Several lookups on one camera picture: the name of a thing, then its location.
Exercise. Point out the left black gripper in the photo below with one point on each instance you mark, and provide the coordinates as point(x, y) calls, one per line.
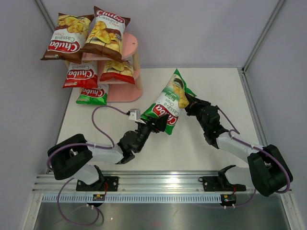
point(159, 123)

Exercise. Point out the red Chuba chips bag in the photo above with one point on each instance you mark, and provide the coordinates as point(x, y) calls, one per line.
point(82, 75)
point(122, 71)

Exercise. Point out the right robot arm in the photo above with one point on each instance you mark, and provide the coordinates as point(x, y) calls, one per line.
point(267, 171)

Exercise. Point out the pink three-tier wooden shelf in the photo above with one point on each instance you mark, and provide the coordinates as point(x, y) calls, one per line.
point(120, 91)

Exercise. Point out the green Chuba chips bag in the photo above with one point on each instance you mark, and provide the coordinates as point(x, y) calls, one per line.
point(171, 101)
point(94, 96)

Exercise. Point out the aluminium frame post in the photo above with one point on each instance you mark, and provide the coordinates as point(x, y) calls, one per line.
point(47, 24)
point(265, 31)

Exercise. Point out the right aluminium frame post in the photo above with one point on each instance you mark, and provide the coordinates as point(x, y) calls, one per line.
point(265, 31)

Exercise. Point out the brown Chuba chips bag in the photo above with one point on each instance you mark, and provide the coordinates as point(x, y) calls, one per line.
point(106, 37)
point(68, 38)

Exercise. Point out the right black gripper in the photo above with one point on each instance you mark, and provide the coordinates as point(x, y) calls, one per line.
point(194, 103)

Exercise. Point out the left aluminium frame post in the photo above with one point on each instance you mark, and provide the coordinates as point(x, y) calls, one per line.
point(47, 24)

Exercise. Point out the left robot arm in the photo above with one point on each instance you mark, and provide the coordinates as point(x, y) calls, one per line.
point(72, 158)

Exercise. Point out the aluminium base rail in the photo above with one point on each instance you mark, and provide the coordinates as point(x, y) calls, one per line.
point(133, 187)

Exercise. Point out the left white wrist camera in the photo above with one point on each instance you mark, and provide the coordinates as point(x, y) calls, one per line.
point(134, 115)

